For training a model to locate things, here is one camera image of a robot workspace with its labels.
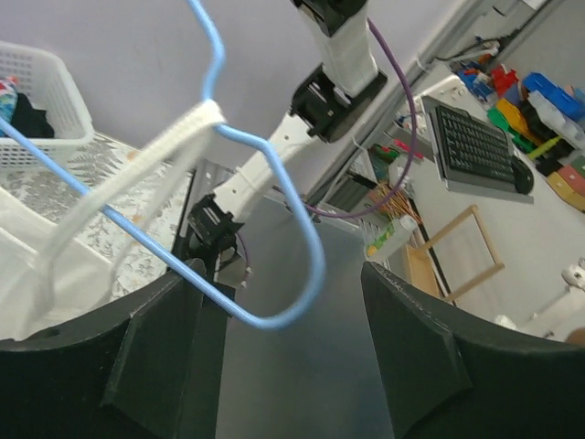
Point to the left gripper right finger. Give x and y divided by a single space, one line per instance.
449 374

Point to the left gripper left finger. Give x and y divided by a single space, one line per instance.
147 365

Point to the white tank top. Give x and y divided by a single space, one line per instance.
47 275

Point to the light blue wire hanger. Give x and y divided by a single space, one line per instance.
204 118

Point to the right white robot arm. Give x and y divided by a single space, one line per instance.
322 110

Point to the black keyboard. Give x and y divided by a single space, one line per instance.
472 147

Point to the black cloth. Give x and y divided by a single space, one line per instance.
31 122

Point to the white lattice basket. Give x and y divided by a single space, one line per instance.
49 108

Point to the blue floral cloth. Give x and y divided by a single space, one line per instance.
7 105

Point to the wooden frame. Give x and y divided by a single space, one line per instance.
455 260

